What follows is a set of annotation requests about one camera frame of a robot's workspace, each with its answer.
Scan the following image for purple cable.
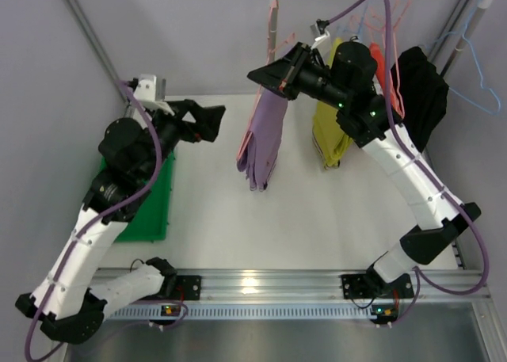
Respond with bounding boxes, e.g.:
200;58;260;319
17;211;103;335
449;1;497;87
24;78;189;362
327;0;489;294

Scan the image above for blue wire hanger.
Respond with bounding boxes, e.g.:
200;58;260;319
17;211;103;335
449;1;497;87
338;2;369;40

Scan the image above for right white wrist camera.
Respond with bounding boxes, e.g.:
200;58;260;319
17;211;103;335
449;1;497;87
311;19;332;55

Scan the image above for rack vertical post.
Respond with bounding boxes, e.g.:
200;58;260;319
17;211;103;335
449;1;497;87
267;0;279;59

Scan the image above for pink hanger pair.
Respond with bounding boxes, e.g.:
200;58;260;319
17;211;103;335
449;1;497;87
364;0;413;120

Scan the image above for black garment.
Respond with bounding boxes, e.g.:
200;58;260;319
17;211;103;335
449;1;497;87
391;46;449;151

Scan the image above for pink wire hanger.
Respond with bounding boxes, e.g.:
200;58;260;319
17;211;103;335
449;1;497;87
236;0;295;163

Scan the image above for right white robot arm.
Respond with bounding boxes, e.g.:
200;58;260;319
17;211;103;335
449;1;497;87
247;40;481;297

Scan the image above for aluminium frame strut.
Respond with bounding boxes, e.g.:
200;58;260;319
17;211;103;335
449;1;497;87
62;0;128;103

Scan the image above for green plastic bin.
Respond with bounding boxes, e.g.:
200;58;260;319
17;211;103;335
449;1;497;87
114;153;176;243

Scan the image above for aluminium mounting rail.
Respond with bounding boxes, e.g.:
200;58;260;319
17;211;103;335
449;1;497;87
93;269;492;303

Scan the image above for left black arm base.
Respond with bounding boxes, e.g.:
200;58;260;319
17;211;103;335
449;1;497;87
169;275;202;301

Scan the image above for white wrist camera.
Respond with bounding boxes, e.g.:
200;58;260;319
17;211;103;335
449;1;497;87
311;19;332;55
134;74;174;115

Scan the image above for purple trousers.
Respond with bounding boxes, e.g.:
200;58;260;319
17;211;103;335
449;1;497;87
236;90;288;192

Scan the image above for orange patterned cloth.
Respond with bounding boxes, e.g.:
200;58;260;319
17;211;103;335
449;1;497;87
369;42;386;90

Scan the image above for light blue empty hanger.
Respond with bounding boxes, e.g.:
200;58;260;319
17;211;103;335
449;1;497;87
419;0;504;116

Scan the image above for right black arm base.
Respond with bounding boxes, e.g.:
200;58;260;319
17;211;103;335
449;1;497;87
340;272;414;300

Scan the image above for yellow-green trousers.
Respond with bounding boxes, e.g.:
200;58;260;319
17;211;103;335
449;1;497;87
311;36;353;171

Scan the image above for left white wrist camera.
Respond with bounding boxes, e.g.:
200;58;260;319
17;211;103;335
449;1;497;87
134;74;174;115

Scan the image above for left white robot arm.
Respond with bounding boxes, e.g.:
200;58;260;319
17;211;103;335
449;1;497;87
15;99;226;345

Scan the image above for grey slotted cable duct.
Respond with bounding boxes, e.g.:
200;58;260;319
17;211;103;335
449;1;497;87
109;303;394;321

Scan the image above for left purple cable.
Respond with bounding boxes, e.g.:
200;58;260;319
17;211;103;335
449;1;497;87
24;78;189;362

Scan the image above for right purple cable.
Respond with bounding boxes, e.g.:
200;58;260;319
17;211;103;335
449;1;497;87
327;0;489;294

